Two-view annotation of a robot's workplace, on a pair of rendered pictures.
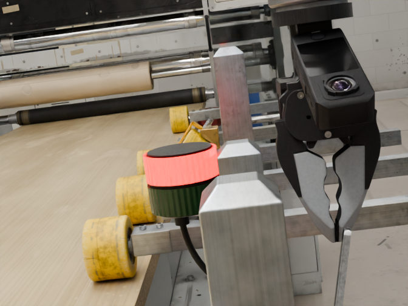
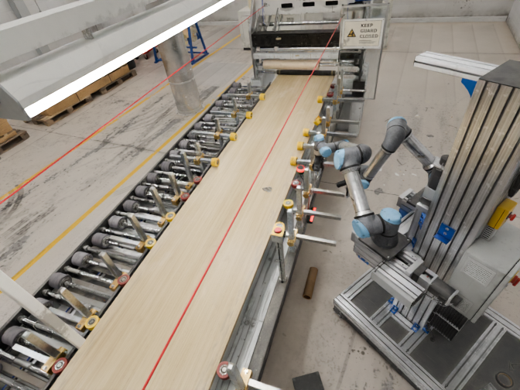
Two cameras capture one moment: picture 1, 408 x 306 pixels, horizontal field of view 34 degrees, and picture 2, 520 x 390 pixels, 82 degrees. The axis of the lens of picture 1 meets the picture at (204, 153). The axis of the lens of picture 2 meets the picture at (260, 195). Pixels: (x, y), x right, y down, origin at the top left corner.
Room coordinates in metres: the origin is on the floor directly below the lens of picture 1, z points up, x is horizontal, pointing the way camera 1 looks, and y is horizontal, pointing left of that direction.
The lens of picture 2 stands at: (-1.33, -0.33, 2.56)
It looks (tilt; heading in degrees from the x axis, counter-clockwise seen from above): 42 degrees down; 21
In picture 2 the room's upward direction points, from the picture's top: 9 degrees counter-clockwise
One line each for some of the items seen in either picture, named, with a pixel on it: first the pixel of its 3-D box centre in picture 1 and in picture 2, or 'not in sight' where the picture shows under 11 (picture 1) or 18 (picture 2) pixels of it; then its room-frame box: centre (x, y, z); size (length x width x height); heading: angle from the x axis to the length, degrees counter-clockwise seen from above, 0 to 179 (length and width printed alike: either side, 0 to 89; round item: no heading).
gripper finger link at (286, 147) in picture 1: (302, 147); not in sight; (0.59, -0.09, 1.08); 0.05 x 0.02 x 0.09; 87
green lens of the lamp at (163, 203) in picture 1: (185, 193); not in sight; (0.54, 0.02, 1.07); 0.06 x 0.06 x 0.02
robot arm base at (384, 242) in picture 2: not in sight; (386, 234); (-0.03, -0.60, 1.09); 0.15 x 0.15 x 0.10
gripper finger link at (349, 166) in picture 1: (345, 186); not in sight; (0.61, -0.13, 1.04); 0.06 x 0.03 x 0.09; 177
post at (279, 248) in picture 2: not in sight; (281, 260); (-0.23, 0.02, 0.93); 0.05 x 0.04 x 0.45; 177
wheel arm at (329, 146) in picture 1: (273, 150); (330, 133); (1.32, -0.14, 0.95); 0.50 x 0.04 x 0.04; 87
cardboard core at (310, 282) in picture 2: not in sight; (310, 282); (0.18, -0.12, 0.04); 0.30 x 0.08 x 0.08; 177
